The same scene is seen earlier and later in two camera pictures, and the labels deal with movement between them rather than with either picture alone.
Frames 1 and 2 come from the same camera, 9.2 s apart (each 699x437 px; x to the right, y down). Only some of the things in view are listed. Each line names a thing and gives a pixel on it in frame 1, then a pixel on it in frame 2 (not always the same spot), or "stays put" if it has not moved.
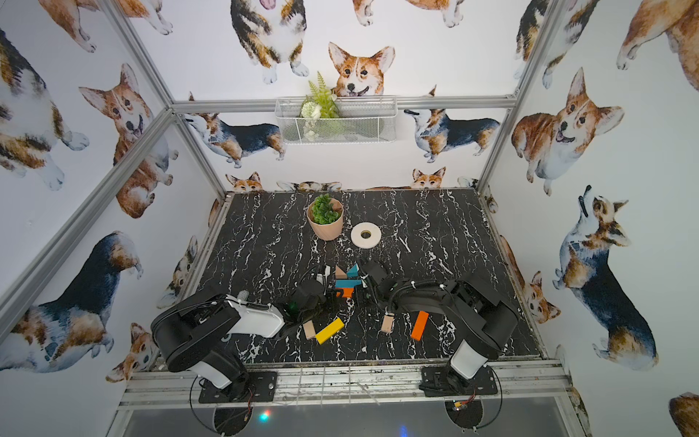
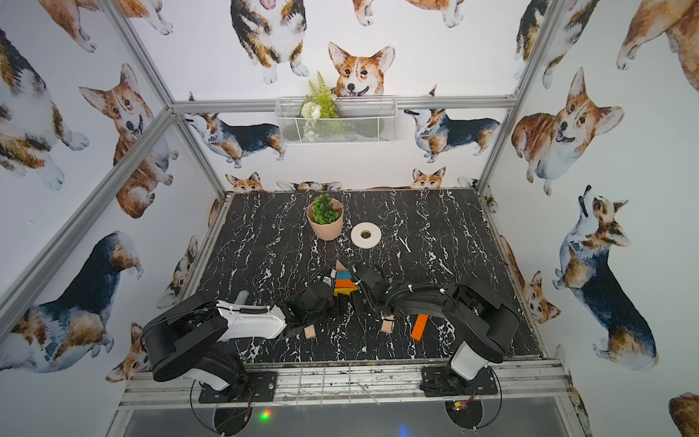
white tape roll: x=365 y=235 stays put
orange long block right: x=420 y=325 stays put
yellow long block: x=329 y=330 to x=346 y=291
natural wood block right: x=387 y=323 stays put
